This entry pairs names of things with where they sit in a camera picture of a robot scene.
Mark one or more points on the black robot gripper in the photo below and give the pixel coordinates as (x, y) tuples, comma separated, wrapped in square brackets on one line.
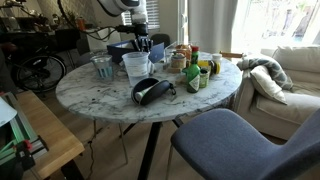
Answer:
[(142, 32)]

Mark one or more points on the grey striped white towel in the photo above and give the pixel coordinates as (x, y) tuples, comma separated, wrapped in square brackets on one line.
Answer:
[(151, 67)]

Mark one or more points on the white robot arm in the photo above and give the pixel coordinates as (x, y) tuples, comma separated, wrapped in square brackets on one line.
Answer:
[(128, 6)]

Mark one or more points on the clear plastic storage box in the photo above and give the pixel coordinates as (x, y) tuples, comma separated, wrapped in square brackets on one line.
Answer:
[(170, 50)]

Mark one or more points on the blue cardboard box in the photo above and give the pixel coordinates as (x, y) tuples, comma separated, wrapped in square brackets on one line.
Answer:
[(115, 53)]

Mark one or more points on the striped drinking glass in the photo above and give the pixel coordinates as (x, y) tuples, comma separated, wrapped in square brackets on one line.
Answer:
[(104, 68)]

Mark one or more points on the dark grey round chair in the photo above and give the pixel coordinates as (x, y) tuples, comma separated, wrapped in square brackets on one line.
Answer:
[(161, 38)]

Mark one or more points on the clear plastic measuring cup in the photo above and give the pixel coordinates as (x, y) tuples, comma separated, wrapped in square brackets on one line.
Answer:
[(136, 66)]

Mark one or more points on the white window blind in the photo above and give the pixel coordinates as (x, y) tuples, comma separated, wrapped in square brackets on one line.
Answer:
[(153, 15)]

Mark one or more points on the white paper shopping bag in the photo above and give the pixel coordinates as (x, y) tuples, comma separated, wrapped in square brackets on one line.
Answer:
[(100, 43)]

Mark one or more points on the black glasses case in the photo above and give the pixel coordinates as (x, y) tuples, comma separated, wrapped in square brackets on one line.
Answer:
[(157, 91)]

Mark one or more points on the white green small tube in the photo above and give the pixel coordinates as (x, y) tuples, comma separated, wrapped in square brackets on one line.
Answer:
[(141, 94)]

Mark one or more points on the green bottle red cap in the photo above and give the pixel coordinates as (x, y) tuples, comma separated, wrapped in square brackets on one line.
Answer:
[(193, 75)]

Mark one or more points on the round marble table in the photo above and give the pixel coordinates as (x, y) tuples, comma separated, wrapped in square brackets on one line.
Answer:
[(82, 47)]

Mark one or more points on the yellow mustard bottle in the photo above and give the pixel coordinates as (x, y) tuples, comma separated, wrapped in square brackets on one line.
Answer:
[(204, 63)]

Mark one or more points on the orange can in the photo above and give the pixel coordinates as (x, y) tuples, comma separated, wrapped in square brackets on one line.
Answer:
[(81, 23)]

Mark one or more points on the small green spice jar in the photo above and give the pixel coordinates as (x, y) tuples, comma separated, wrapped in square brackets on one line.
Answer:
[(203, 78)]

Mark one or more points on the grey curtain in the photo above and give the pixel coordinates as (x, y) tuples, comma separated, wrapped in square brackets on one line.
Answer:
[(211, 25)]

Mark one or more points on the small white container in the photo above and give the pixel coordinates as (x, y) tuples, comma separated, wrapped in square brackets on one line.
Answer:
[(216, 58)]

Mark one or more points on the dark sideboard cabinet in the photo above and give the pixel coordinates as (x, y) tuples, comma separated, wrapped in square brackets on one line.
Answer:
[(40, 38)]

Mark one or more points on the black bicycle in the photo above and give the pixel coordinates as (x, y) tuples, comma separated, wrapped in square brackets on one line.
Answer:
[(40, 71)]

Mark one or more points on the light wooden bench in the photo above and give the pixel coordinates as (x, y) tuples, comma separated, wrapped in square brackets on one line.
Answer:
[(50, 133)]

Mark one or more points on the beige throw pillow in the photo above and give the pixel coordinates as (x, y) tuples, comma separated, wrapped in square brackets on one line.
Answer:
[(266, 85)]

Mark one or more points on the blue upholstered chair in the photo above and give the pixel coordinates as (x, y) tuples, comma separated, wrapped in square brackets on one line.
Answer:
[(226, 146)]

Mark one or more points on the grey patterned blanket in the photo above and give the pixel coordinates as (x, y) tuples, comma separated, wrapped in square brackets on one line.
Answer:
[(277, 71)]

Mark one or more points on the white paper sheet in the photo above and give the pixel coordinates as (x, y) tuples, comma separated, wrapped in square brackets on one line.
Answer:
[(6, 111)]

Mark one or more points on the beige sofa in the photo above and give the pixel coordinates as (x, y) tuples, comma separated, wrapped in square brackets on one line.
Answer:
[(283, 115)]

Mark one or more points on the green grey clamp tool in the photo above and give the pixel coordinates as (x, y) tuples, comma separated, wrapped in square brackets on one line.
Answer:
[(20, 143)]

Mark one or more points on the wooden chair back rail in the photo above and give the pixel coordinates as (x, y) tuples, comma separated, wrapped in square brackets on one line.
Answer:
[(231, 55)]

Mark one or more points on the black table leg frame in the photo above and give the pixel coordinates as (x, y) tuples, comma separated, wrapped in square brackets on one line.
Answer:
[(150, 150)]

